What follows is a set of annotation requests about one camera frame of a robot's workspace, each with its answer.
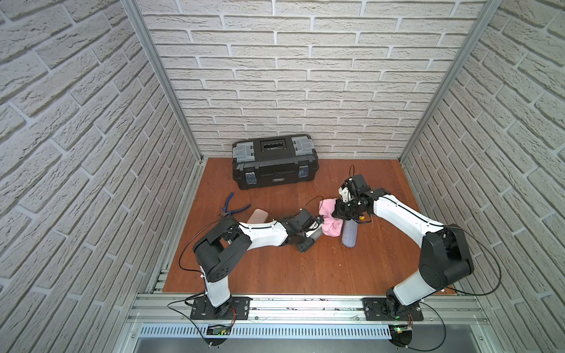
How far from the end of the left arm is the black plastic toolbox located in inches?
11.8

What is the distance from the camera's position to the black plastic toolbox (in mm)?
969

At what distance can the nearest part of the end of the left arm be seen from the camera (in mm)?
677
